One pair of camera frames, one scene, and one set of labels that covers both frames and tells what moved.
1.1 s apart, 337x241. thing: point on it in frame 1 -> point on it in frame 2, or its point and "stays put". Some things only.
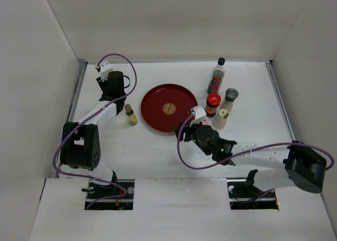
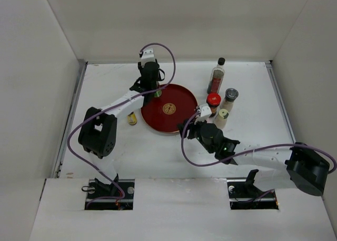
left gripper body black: x=104 y=84 -> x=154 y=86
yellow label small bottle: x=131 y=118 stays put
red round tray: x=165 y=106 stays put
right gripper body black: x=191 y=133 stays put
